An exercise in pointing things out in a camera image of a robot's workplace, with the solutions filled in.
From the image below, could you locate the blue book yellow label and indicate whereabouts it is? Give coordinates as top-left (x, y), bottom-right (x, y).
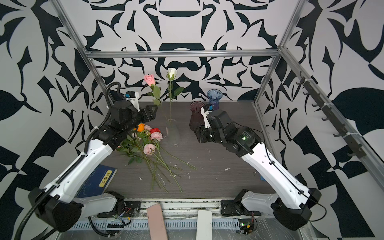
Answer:
top-left (76, 165), bottom-right (118, 198)

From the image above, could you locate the pink flat paddle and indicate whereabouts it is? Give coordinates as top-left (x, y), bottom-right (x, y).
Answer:
top-left (147, 204), bottom-right (168, 240)

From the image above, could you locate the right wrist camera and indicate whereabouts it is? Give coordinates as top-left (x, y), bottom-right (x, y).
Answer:
top-left (201, 104), bottom-right (214, 129)

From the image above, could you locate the dark red glass vase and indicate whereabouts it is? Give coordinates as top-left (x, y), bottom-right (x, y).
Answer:
top-left (189, 101), bottom-right (205, 131)

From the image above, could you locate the orange rose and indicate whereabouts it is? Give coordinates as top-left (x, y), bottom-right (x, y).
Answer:
top-left (137, 124), bottom-right (146, 132)

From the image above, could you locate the clear glass vase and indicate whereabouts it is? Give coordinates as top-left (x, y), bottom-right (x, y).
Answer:
top-left (166, 119), bottom-right (181, 146)

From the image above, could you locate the red rose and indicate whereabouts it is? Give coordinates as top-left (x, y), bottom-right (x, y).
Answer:
top-left (150, 128), bottom-right (161, 134)

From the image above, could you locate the pink rose single stem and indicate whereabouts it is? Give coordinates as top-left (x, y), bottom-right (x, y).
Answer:
top-left (144, 75), bottom-right (161, 106)

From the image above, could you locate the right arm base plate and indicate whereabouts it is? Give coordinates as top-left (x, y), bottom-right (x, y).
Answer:
top-left (221, 200), bottom-right (262, 217)

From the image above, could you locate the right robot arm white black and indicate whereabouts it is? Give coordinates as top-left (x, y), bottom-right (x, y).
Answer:
top-left (194, 107), bottom-right (322, 231)

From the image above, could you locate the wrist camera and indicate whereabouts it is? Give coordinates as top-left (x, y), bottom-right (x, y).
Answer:
top-left (125, 91), bottom-right (141, 112)
top-left (201, 104), bottom-right (214, 129)

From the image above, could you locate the aluminium frame rail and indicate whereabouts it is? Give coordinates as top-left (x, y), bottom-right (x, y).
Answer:
top-left (85, 50), bottom-right (278, 59)

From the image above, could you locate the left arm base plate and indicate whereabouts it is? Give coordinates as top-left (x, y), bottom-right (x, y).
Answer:
top-left (97, 201), bottom-right (142, 218)

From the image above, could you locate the blue purple glass vase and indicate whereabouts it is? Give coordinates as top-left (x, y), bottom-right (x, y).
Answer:
top-left (207, 89), bottom-right (223, 110)

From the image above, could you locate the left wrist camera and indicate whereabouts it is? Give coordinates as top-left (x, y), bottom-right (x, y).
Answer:
top-left (125, 91), bottom-right (141, 112)

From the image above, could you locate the white flat paddle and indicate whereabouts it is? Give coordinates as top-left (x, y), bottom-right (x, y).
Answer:
top-left (196, 210), bottom-right (213, 240)

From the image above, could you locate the pink spray roses stem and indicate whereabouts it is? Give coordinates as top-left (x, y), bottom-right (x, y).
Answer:
top-left (138, 130), bottom-right (196, 193)

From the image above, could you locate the wall hook rack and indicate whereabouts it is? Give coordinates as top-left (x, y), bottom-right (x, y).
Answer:
top-left (298, 71), bottom-right (367, 159)

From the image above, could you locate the small circuit board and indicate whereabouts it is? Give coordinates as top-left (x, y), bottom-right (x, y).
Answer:
top-left (238, 218), bottom-right (258, 235)

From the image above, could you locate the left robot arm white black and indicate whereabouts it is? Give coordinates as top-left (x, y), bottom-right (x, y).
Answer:
top-left (15, 91), bottom-right (158, 240)

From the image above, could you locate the white rose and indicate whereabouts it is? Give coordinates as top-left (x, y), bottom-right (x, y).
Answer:
top-left (167, 68), bottom-right (184, 121)

